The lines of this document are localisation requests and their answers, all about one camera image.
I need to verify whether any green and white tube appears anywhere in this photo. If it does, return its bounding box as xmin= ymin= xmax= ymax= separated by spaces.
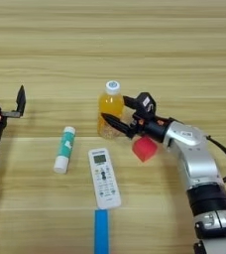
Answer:
xmin=53 ymin=126 xmax=76 ymax=175

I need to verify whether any white remote control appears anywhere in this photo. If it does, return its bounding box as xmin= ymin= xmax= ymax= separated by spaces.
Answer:
xmin=87 ymin=147 xmax=122 ymax=210

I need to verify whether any orange juice bottle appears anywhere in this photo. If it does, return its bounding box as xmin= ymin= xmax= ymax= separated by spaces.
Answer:
xmin=96 ymin=79 xmax=125 ymax=140

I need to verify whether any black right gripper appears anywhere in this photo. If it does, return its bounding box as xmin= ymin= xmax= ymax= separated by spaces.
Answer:
xmin=100 ymin=95 xmax=172 ymax=142

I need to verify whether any red cube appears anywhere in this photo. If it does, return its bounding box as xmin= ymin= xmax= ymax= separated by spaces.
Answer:
xmin=132 ymin=134 xmax=159 ymax=163

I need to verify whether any blue rectangular block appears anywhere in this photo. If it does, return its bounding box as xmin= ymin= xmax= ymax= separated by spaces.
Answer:
xmin=94 ymin=208 xmax=110 ymax=254

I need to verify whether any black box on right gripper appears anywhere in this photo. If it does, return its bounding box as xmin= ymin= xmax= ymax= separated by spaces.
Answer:
xmin=134 ymin=91 xmax=158 ymax=120

